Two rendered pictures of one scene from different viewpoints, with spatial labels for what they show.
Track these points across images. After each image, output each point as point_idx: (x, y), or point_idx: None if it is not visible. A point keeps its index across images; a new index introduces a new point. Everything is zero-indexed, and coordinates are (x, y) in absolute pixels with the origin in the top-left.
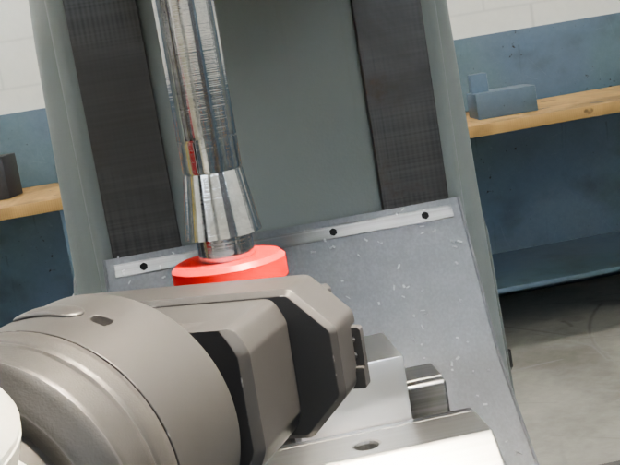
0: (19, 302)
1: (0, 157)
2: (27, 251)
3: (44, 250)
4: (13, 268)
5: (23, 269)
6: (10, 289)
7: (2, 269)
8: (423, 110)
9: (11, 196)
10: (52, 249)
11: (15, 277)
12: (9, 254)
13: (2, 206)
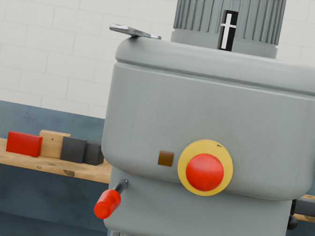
0: (84, 207)
1: (99, 145)
2: (95, 185)
3: (103, 188)
4: (86, 190)
5: (91, 193)
6: (82, 199)
7: (81, 189)
8: None
9: (97, 164)
10: (107, 188)
11: (86, 195)
12: (87, 183)
13: (90, 172)
